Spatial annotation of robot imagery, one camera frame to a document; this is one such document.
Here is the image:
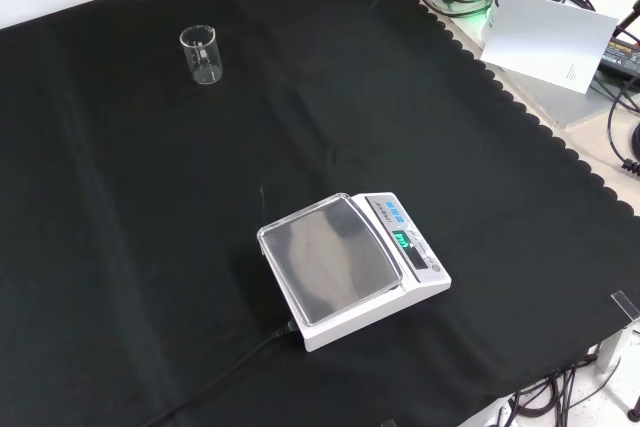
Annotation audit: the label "white electronic balance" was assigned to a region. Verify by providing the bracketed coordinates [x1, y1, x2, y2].
[256, 191, 453, 354]

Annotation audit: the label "black floor cables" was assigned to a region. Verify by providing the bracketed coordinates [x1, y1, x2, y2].
[508, 346, 602, 427]

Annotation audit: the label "black coiled cable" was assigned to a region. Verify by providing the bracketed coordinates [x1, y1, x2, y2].
[606, 86, 640, 174]

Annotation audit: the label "black bench cloth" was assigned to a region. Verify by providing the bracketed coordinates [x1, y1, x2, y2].
[0, 0, 640, 427]

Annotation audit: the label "black balance power cable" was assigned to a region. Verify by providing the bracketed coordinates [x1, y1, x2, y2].
[149, 319, 297, 427]

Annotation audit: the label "clear glass beaker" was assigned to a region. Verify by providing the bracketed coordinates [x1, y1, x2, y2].
[179, 24, 224, 87]

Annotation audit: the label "pale board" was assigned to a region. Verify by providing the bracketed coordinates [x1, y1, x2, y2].
[479, 0, 620, 95]

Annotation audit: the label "clear tape piece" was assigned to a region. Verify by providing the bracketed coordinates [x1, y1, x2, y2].
[610, 290, 640, 321]

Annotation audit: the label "black power adapter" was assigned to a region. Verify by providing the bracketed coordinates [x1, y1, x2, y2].
[599, 36, 640, 76]

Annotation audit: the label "white table leg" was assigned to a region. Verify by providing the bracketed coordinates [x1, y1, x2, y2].
[596, 319, 640, 374]

